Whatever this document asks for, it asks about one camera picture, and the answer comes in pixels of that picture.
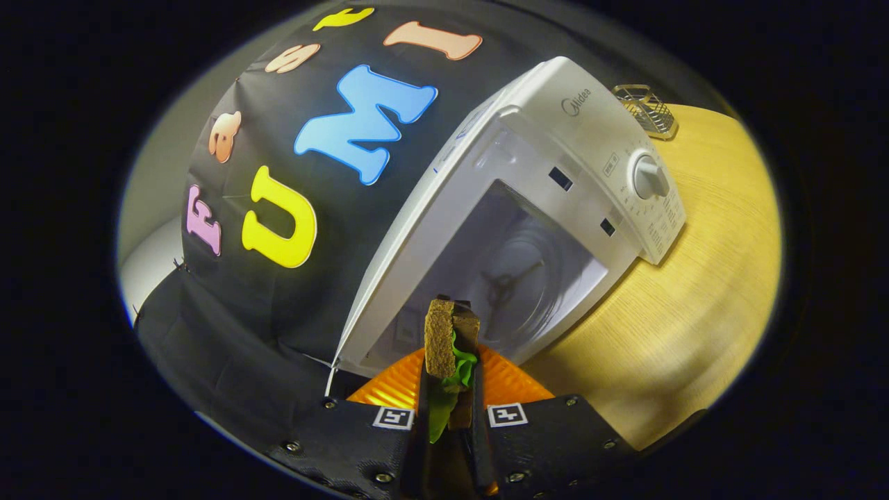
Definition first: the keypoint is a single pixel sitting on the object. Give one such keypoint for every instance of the white microwave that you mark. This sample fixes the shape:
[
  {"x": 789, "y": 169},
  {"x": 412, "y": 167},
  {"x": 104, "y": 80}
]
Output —
[{"x": 555, "y": 125}]

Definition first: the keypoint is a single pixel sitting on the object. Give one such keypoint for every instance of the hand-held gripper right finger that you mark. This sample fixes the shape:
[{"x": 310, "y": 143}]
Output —
[{"x": 549, "y": 444}]

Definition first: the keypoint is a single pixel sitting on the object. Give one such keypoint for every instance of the brown bread lettuce sandwich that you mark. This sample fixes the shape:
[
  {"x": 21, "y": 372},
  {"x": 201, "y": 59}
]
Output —
[{"x": 439, "y": 340}]

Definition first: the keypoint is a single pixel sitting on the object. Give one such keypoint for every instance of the black backdrop cloth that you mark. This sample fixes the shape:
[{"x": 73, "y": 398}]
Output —
[{"x": 243, "y": 312}]

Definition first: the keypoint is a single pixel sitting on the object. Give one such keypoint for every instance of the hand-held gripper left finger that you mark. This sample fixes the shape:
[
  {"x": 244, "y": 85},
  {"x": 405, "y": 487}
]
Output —
[{"x": 361, "y": 444}]

